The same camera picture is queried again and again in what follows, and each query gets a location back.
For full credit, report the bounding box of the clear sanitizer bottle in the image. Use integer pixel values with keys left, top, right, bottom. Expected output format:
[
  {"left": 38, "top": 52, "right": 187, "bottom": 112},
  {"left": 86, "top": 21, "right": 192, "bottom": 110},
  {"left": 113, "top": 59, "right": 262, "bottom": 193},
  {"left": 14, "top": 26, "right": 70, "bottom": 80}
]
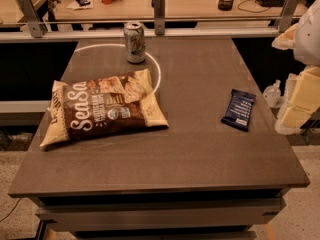
[{"left": 263, "top": 80, "right": 281, "bottom": 107}]

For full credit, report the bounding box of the metal rail bracket right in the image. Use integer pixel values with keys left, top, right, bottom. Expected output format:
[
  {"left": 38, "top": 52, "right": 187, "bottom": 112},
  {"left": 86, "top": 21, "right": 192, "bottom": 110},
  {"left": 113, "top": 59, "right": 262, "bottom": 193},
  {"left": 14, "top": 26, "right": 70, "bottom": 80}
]
[{"left": 275, "top": 0, "right": 300, "bottom": 33}]

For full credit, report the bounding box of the black mesh cup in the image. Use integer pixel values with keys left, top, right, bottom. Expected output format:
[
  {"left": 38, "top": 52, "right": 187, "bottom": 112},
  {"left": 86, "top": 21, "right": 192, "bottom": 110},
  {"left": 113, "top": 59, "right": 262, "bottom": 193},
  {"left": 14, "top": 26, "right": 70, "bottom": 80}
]
[{"left": 218, "top": 0, "right": 234, "bottom": 11}]

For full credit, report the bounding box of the metal rail bracket left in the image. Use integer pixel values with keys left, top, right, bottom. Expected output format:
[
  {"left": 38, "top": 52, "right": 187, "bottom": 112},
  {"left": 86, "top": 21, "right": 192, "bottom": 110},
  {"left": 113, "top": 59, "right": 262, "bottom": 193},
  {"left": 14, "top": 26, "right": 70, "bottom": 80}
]
[{"left": 17, "top": 0, "right": 46, "bottom": 38}]

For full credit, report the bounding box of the brown sea salt chip bag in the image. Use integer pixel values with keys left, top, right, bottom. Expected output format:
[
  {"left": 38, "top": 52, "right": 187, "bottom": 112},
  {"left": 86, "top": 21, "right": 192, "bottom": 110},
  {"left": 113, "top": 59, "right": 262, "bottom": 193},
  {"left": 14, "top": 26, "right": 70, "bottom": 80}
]
[{"left": 41, "top": 69, "right": 168, "bottom": 146}]

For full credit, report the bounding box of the black cable on desk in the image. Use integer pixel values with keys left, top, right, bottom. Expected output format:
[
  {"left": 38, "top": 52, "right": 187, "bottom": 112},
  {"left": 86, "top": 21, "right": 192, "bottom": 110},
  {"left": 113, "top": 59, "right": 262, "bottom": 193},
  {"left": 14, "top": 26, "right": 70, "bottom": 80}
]
[{"left": 236, "top": 0, "right": 272, "bottom": 14}]

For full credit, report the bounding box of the green soda can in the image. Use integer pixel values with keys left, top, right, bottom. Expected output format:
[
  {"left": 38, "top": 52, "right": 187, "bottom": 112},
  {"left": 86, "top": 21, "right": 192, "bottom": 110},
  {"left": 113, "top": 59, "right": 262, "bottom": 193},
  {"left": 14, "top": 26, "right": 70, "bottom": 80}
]
[{"left": 123, "top": 21, "right": 146, "bottom": 64}]

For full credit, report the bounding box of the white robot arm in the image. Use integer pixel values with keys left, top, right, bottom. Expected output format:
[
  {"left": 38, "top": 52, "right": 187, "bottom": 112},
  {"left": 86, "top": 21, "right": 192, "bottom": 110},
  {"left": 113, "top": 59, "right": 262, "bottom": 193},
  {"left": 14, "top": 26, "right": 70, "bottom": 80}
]
[{"left": 272, "top": 0, "right": 320, "bottom": 135}]

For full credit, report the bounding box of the metal rail bracket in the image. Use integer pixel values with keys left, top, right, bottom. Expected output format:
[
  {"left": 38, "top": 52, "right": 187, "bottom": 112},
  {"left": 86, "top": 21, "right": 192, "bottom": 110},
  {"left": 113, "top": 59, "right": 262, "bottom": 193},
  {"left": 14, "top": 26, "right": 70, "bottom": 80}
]
[
  {"left": 275, "top": 0, "right": 300, "bottom": 33},
  {"left": 153, "top": 0, "right": 165, "bottom": 35},
  {"left": 17, "top": 0, "right": 46, "bottom": 38}
]

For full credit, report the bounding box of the blue rxbar blueberry bar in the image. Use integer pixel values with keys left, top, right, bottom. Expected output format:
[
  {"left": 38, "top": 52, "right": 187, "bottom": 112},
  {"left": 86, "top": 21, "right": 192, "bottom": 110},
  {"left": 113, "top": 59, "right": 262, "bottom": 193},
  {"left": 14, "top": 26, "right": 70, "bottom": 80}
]
[{"left": 221, "top": 89, "right": 256, "bottom": 132}]

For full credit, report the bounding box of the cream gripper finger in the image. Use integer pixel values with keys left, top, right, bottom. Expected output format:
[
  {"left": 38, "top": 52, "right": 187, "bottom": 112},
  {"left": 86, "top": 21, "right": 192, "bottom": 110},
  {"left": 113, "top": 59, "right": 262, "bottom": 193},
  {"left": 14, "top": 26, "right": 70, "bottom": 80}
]
[
  {"left": 272, "top": 24, "right": 298, "bottom": 50},
  {"left": 275, "top": 66, "right": 320, "bottom": 135}
]

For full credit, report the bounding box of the metal rail bracket middle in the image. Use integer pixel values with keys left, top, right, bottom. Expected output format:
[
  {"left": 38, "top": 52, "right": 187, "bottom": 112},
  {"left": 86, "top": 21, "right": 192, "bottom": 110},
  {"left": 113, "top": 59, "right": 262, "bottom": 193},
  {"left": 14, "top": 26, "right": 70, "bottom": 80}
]
[{"left": 153, "top": 0, "right": 165, "bottom": 35}]

